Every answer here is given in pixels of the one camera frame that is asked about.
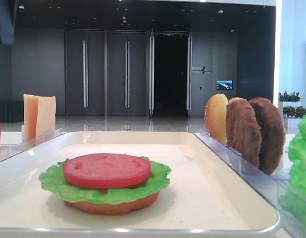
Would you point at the brown meat patty left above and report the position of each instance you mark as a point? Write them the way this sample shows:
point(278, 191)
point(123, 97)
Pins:
point(242, 130)

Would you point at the brown meat patty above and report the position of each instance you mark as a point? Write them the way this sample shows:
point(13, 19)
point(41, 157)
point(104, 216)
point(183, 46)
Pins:
point(242, 130)
point(273, 134)

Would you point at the pale yellow cheese slice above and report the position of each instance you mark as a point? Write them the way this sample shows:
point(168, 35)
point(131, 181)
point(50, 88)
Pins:
point(45, 115)

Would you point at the green lettuce leaf on tray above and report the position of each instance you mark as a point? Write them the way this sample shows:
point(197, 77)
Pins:
point(54, 181)

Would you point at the brown meat patty right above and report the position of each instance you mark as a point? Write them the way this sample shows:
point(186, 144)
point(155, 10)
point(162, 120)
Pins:
point(273, 134)

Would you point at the orange cheese slice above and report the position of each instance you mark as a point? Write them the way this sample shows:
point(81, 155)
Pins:
point(30, 116)

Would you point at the green lettuce leaf in rack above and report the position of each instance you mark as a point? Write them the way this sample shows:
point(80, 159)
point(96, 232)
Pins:
point(300, 163)

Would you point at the golden bun slice left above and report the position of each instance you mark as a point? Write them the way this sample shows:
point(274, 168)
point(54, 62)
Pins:
point(215, 117)

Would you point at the dark double door middle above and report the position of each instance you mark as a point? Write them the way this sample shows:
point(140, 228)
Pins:
point(126, 74)

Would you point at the dark double door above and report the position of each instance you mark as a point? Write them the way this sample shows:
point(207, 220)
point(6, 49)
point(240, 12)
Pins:
point(126, 74)
point(84, 73)

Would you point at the white rectangular tray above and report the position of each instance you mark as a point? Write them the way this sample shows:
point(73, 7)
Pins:
point(205, 199)

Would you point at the bottom bun slice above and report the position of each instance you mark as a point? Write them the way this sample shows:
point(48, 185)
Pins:
point(117, 209)

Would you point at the dark double door left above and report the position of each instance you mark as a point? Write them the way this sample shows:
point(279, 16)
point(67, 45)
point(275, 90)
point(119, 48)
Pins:
point(84, 73)

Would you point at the flower planter boxes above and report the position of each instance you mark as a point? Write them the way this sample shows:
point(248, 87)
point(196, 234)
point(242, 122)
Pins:
point(292, 108)

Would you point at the clear acrylic rack left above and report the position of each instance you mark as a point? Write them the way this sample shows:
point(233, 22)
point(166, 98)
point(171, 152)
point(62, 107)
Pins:
point(10, 150)

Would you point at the clear acrylic rack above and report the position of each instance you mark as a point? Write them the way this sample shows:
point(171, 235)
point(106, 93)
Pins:
point(10, 150)
point(270, 187)

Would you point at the clear acrylic rack right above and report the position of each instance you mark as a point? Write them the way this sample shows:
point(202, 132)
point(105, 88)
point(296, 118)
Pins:
point(270, 187)

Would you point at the wall display screen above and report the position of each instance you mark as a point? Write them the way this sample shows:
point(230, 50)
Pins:
point(224, 84)

